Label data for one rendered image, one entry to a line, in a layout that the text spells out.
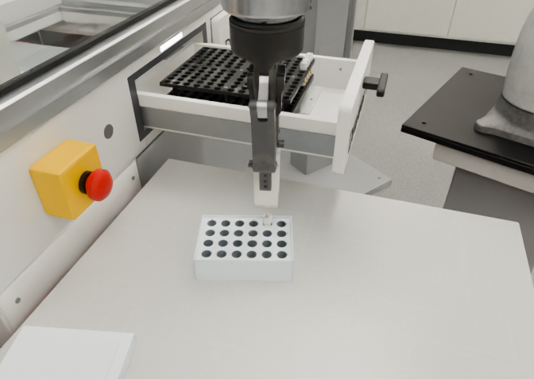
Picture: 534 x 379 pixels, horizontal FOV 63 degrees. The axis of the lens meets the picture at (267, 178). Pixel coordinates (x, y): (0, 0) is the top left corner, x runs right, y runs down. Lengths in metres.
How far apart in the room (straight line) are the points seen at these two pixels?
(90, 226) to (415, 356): 0.46
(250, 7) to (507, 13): 3.31
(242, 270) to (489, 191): 0.57
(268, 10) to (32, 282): 0.43
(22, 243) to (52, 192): 0.07
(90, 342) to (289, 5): 0.40
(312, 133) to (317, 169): 1.37
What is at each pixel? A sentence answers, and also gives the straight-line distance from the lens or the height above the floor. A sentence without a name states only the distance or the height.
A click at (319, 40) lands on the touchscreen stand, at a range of 1.70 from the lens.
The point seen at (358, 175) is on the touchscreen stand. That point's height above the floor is 0.04.
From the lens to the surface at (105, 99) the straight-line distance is 0.66.
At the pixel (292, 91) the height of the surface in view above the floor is 0.90.
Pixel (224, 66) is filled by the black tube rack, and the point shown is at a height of 0.90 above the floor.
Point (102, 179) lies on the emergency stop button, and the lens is 0.55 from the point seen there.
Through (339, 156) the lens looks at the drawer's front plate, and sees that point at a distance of 0.63.
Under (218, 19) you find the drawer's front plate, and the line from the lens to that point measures 0.96.
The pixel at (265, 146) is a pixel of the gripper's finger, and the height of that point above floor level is 0.95.
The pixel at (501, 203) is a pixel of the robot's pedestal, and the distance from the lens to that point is 0.97.
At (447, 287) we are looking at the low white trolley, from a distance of 0.61.
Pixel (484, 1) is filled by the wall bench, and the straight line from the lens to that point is 3.62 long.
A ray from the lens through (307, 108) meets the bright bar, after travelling 0.76.
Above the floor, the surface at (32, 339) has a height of 0.78.
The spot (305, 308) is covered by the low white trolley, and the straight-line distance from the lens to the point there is 0.55.
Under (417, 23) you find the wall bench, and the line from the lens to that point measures 3.64.
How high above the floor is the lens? 1.20
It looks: 36 degrees down
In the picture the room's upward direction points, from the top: straight up
